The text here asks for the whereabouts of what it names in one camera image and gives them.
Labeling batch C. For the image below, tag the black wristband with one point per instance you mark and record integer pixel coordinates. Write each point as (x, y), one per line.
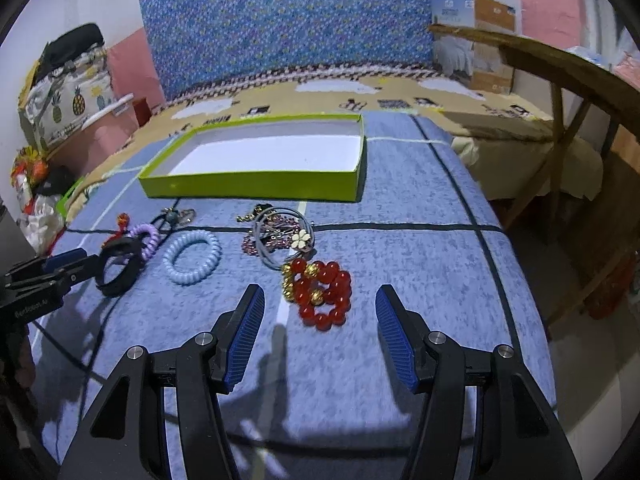
(119, 266)

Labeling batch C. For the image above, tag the blue grey checked blanket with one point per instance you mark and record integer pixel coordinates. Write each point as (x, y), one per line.
(313, 404)

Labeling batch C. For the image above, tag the colourful plastic bags pile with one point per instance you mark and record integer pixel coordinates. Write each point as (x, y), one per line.
(42, 192)

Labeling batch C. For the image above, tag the black gold flower brooch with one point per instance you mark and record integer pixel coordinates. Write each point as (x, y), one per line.
(259, 212)

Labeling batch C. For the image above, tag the pink rhinestone hair clip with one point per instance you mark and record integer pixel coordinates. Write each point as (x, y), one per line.
(276, 233)

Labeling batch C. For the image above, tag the brown wooden chair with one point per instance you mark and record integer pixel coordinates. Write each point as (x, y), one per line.
(591, 177)

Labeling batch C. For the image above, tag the blue floral headboard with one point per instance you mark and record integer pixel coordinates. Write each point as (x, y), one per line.
(195, 42)

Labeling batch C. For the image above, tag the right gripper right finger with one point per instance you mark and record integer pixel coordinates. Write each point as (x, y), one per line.
(517, 435)

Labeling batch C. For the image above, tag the black cord teal bead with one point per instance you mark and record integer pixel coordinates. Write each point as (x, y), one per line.
(171, 219)

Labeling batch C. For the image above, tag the black bag on top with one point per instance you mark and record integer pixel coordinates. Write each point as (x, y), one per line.
(68, 47)

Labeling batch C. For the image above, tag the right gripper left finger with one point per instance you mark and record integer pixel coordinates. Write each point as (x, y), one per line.
(123, 434)

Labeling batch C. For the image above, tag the pineapple print storage bag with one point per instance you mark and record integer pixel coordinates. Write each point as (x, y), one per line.
(61, 102)

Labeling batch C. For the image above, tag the green shallow cardboard box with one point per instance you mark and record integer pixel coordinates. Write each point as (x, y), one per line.
(303, 157)

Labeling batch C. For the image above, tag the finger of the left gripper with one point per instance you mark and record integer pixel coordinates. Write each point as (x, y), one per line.
(56, 262)
(84, 270)

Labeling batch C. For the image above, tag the pink storage cabinet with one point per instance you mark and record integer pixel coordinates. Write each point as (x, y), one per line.
(101, 136)

